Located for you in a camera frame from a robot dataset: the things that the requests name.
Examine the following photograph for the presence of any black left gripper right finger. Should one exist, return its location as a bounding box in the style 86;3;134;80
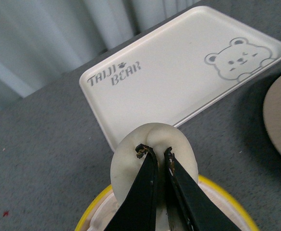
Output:
164;147;235;231

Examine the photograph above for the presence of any yellow rimmed bamboo steamer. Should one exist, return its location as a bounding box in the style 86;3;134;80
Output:
75;175;259;231

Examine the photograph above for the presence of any white steamed bun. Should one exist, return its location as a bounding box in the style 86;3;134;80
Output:
110;122;199;208

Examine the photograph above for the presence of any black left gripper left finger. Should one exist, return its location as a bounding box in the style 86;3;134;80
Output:
106;144;157;231

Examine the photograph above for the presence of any white bear print tray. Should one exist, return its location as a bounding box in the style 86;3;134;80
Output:
80;6;281;150

